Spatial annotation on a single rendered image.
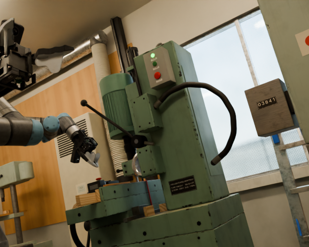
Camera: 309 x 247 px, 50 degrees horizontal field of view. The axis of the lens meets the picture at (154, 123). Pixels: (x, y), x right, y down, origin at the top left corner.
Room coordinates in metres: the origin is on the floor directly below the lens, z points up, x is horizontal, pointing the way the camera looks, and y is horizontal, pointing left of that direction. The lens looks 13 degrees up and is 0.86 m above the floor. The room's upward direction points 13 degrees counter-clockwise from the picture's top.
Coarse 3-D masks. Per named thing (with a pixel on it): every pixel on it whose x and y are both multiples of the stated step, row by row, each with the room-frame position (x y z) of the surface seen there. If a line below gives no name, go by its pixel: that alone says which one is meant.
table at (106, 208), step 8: (152, 192) 1.66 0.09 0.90; (160, 192) 1.73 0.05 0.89; (104, 200) 1.33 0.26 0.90; (112, 200) 1.37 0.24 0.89; (120, 200) 1.41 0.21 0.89; (128, 200) 1.46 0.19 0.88; (136, 200) 1.52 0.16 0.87; (144, 200) 1.58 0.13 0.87; (152, 200) 1.64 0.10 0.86; (160, 200) 1.71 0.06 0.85; (80, 208) 1.37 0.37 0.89; (88, 208) 1.36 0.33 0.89; (96, 208) 1.34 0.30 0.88; (104, 208) 1.32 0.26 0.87; (112, 208) 1.36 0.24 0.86; (120, 208) 1.40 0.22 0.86; (128, 208) 1.45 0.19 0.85; (72, 216) 1.40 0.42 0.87; (80, 216) 1.38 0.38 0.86; (88, 216) 1.36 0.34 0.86; (96, 216) 1.34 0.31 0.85; (104, 216) 1.32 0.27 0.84
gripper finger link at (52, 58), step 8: (56, 48) 0.68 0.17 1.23; (64, 48) 0.68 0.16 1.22; (72, 48) 0.68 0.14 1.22; (40, 56) 0.68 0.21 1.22; (48, 56) 0.69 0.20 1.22; (56, 56) 0.69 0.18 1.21; (40, 64) 0.69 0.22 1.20; (48, 64) 0.69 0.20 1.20; (56, 64) 0.69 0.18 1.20; (56, 72) 0.69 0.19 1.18
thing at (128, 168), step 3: (123, 162) 1.63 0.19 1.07; (126, 162) 1.62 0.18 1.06; (129, 162) 1.61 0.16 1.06; (123, 165) 1.63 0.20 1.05; (126, 165) 1.62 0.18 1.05; (129, 165) 1.61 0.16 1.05; (123, 168) 1.63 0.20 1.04; (126, 168) 1.62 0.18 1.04; (129, 168) 1.61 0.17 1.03; (123, 171) 1.63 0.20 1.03; (126, 171) 1.62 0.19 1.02; (129, 171) 1.62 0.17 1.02; (132, 171) 1.61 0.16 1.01; (126, 174) 1.63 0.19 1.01; (129, 174) 1.62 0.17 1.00; (132, 174) 1.63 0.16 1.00; (135, 174) 1.63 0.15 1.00
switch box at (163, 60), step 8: (160, 48) 1.32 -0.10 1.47; (144, 56) 1.36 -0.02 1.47; (160, 56) 1.33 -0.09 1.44; (168, 56) 1.36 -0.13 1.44; (152, 64) 1.35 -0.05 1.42; (160, 64) 1.33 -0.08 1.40; (168, 64) 1.34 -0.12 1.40; (152, 72) 1.35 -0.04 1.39; (160, 72) 1.34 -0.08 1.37; (168, 72) 1.33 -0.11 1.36; (152, 80) 1.36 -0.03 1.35; (168, 80) 1.33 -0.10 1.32; (152, 88) 1.37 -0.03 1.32; (160, 88) 1.40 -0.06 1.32
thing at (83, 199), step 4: (76, 196) 1.26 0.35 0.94; (80, 196) 1.26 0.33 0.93; (84, 196) 1.28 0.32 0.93; (88, 196) 1.30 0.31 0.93; (92, 196) 1.32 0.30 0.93; (76, 200) 1.26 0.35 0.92; (80, 200) 1.25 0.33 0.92; (84, 200) 1.27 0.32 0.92; (88, 200) 1.29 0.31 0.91; (92, 200) 1.31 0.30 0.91; (96, 200) 1.33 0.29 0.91; (80, 204) 1.25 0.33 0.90; (84, 204) 1.27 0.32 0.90
